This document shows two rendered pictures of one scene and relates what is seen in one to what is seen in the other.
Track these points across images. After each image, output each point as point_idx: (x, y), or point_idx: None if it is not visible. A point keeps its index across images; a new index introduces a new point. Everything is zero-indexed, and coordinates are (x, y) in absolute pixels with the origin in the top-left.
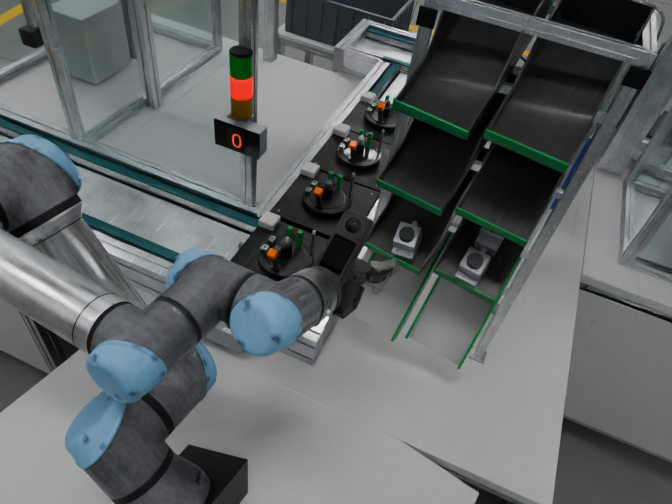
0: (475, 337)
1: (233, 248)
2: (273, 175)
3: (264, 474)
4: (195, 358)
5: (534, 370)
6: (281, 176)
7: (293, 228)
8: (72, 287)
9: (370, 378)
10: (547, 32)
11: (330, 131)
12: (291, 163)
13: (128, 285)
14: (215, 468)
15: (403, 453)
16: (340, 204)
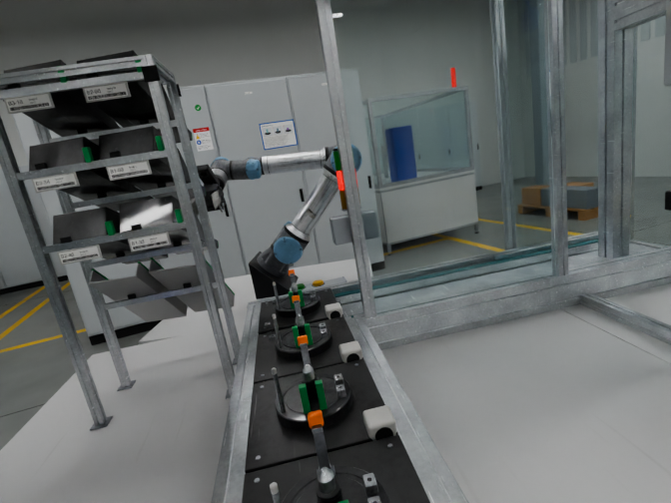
0: None
1: (351, 314)
2: (427, 395)
3: None
4: (280, 238)
5: (71, 401)
6: (375, 341)
7: (313, 319)
8: (276, 155)
9: (214, 340)
10: None
11: (402, 424)
12: (433, 423)
13: (307, 204)
14: (263, 269)
15: (185, 332)
16: (285, 338)
